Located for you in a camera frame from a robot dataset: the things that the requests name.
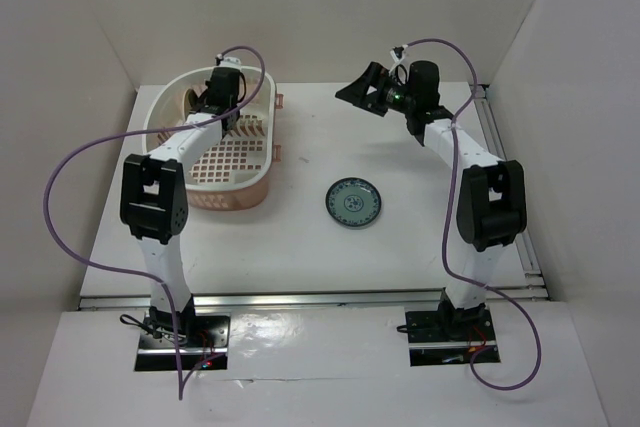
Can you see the blue white patterned plate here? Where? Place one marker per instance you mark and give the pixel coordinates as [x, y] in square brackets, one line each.
[353, 202]

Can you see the aluminium rail frame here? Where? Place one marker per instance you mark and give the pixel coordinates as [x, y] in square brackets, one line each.
[288, 250]

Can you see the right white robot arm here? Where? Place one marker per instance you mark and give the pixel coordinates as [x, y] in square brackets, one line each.
[489, 207]

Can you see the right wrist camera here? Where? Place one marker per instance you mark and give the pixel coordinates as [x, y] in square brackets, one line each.
[398, 69]

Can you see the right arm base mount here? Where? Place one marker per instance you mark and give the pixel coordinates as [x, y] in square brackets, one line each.
[430, 344]

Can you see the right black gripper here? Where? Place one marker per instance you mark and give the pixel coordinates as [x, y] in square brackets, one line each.
[357, 93]

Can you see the cream plate with dark patch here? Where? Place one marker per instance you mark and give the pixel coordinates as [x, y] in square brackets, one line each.
[190, 100]

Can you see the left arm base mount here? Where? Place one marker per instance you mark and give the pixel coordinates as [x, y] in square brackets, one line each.
[206, 345]

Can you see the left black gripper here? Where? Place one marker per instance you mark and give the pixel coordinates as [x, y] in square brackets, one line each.
[207, 89]

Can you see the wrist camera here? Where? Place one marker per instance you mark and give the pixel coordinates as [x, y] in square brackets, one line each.
[227, 61]
[398, 69]

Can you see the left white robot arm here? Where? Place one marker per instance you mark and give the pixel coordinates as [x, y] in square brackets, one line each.
[154, 201]

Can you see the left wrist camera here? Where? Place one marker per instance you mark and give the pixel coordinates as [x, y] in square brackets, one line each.
[227, 61]

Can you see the white pink dish rack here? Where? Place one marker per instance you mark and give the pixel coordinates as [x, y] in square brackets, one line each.
[233, 174]

